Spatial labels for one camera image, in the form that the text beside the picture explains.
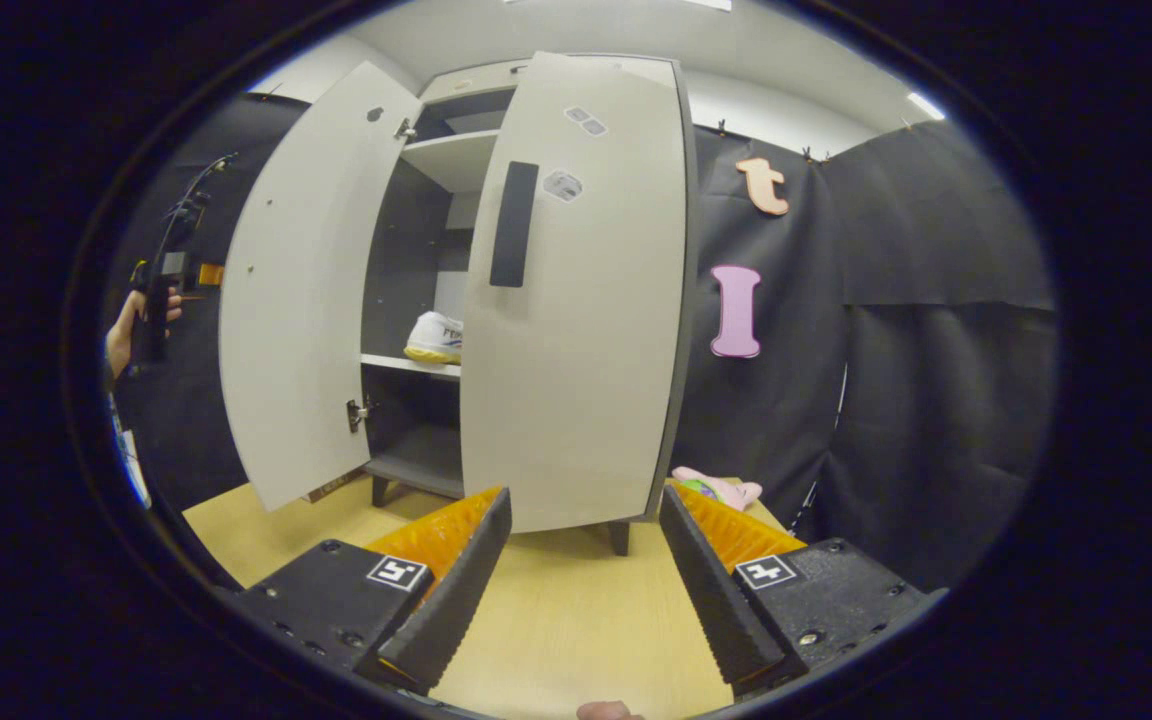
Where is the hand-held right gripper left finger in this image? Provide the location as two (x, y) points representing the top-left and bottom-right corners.
(236, 487), (514, 696)

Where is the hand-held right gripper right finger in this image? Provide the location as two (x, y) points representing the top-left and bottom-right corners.
(658, 484), (947, 699)

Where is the white shoe cabinet door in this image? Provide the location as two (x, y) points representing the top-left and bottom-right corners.
(219, 62), (424, 513)
(460, 52), (689, 534)

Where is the white shoe cabinet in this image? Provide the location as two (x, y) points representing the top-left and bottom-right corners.
(219, 52), (697, 556)

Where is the white shoe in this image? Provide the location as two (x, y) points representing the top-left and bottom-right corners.
(404, 311), (464, 366)

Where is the white cabinet drawer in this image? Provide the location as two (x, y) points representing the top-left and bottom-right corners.
(420, 58), (529, 103)

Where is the pink plush toy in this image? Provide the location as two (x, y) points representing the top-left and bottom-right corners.
(671, 465), (765, 513)

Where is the white and blue cloth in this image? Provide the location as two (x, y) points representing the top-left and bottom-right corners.
(111, 395), (153, 511)

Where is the black door handle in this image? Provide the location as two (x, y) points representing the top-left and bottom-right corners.
(489, 160), (541, 289)

